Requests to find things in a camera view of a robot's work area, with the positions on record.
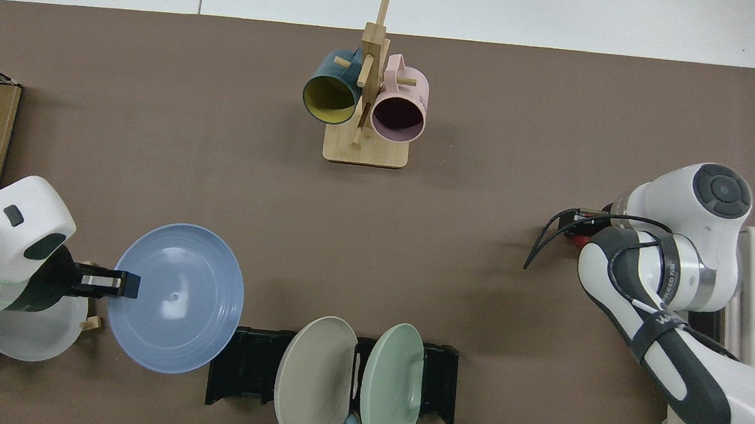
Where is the dark teal cup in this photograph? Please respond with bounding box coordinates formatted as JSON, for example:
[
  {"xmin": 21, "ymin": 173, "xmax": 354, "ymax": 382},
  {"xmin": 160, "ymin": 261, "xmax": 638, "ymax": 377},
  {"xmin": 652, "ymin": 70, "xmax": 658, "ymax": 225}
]
[{"xmin": 300, "ymin": 46, "xmax": 369, "ymax": 128}]

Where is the grey plate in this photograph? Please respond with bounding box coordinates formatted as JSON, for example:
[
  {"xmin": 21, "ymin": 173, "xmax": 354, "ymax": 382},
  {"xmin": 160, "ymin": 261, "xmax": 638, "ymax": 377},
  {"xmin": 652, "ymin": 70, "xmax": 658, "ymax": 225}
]
[{"xmin": 0, "ymin": 289, "xmax": 90, "ymax": 367}]

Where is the wooden cup stand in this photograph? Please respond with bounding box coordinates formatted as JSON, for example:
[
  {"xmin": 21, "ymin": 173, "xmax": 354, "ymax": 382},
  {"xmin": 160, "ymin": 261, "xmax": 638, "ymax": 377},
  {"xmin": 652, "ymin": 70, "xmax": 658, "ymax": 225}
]
[{"xmin": 322, "ymin": 0, "xmax": 424, "ymax": 169}]

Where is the beige plate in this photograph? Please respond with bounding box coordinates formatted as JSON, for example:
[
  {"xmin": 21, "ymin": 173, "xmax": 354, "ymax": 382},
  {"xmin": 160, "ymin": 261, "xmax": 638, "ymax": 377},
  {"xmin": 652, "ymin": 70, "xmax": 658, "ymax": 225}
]
[{"xmin": 272, "ymin": 312, "xmax": 362, "ymax": 424}]

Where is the wooden plate rack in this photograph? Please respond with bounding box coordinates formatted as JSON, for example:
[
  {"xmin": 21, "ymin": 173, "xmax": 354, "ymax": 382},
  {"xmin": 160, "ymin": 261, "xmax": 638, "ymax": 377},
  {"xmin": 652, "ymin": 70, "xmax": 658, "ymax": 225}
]
[{"xmin": 0, "ymin": 308, "xmax": 102, "ymax": 361}]

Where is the black dish rack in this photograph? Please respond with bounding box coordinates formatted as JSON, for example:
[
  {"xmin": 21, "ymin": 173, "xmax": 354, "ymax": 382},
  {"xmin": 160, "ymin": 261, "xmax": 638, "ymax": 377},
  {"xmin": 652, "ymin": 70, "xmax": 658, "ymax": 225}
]
[{"xmin": 205, "ymin": 324, "xmax": 461, "ymax": 424}]

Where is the pink cup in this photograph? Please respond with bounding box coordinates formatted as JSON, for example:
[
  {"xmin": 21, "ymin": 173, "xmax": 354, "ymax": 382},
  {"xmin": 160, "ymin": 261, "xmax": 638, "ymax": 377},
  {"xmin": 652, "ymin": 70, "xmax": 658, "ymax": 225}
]
[{"xmin": 368, "ymin": 52, "xmax": 433, "ymax": 144}]

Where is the brown table cloth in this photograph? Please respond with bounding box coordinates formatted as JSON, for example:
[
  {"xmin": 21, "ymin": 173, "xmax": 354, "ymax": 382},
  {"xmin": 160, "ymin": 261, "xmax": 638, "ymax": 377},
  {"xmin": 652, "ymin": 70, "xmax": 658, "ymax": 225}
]
[{"xmin": 0, "ymin": 0, "xmax": 755, "ymax": 424}]

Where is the pale green plate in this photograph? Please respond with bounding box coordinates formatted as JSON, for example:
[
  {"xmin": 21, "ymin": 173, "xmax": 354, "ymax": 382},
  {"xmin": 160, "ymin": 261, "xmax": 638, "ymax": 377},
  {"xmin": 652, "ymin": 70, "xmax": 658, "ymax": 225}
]
[{"xmin": 359, "ymin": 320, "xmax": 428, "ymax": 424}]

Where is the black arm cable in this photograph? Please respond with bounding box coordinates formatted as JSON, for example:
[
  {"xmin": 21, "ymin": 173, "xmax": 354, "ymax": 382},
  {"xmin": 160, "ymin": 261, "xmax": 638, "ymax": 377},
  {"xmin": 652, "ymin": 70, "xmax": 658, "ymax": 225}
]
[{"xmin": 524, "ymin": 205, "xmax": 678, "ymax": 284}]

